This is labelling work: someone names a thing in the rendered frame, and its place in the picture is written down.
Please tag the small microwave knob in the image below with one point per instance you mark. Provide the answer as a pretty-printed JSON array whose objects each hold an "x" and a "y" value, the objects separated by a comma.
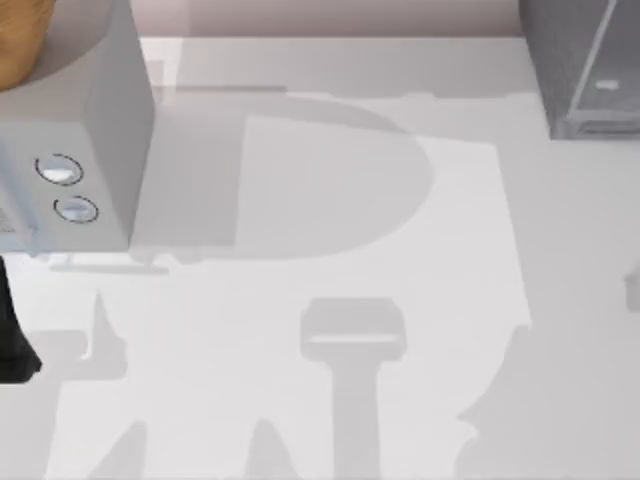
[{"x": 76, "y": 209}]

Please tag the pale microwave oven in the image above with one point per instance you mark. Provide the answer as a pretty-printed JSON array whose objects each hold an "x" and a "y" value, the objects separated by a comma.
[{"x": 100, "y": 125}]

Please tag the large microwave knob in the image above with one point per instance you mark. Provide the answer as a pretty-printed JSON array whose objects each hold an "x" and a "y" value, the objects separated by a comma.
[{"x": 58, "y": 170}]

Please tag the grey cabinet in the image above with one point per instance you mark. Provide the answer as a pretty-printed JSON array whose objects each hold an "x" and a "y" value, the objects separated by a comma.
[{"x": 565, "y": 65}]

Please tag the brown bread loaf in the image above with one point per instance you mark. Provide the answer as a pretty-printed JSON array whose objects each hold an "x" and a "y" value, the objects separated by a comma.
[{"x": 20, "y": 35}]

